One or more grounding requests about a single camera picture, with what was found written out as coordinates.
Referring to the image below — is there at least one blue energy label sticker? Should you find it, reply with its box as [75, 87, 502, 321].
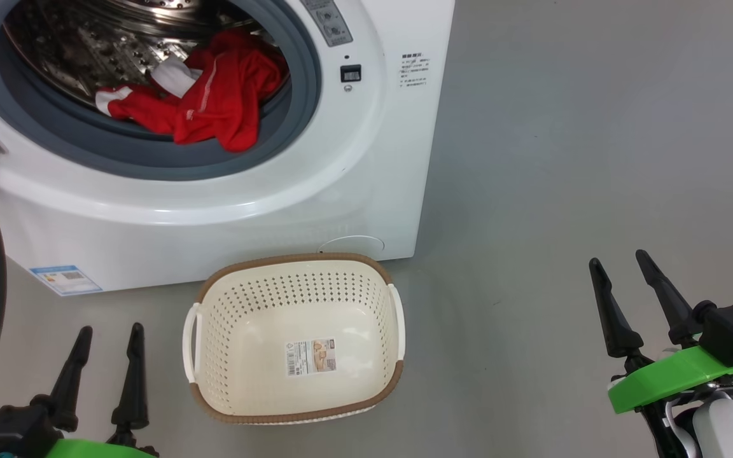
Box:
[29, 265, 104, 297]

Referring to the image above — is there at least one red and white jersey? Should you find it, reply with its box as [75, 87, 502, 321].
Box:
[95, 29, 290, 153]

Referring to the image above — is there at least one stainless steel perforated drum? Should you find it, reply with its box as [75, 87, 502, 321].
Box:
[1, 0, 291, 131]

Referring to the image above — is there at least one cream laundry basket brown rim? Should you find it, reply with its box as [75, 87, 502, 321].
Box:
[182, 253, 406, 426]

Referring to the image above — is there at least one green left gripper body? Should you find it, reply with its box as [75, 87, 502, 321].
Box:
[45, 438, 158, 458]

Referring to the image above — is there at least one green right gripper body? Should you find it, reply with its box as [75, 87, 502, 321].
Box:
[608, 347, 733, 458]

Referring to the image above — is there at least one white front-load washing machine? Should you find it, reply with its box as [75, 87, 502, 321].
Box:
[0, 0, 456, 297]

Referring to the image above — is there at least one grey instruction sticker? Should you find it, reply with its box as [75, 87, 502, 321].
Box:
[300, 0, 354, 48]

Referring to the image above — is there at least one white mesh cloth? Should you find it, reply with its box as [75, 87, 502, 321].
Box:
[150, 59, 204, 99]

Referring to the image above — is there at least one round white filter cover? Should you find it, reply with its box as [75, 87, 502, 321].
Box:
[318, 235, 386, 256]

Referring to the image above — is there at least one paper product label sticker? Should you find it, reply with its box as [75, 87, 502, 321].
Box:
[286, 338, 337, 377]

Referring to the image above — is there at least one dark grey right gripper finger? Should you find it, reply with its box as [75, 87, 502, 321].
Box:
[635, 249, 702, 348]
[589, 258, 645, 359]

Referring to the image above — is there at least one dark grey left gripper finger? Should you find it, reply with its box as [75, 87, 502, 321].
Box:
[110, 323, 150, 447]
[47, 326, 94, 434]

